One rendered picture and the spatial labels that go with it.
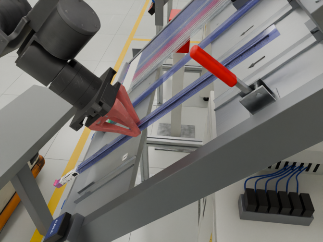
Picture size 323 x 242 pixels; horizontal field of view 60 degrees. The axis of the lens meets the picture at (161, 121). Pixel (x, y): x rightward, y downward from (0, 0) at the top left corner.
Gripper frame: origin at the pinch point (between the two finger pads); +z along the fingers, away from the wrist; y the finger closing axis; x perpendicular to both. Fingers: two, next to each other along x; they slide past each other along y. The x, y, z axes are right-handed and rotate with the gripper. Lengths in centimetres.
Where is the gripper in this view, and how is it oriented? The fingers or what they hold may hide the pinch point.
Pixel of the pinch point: (135, 128)
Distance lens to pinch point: 46.5
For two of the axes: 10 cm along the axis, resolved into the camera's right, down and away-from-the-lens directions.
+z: 7.1, 5.7, 4.1
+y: 1.0, -6.5, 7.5
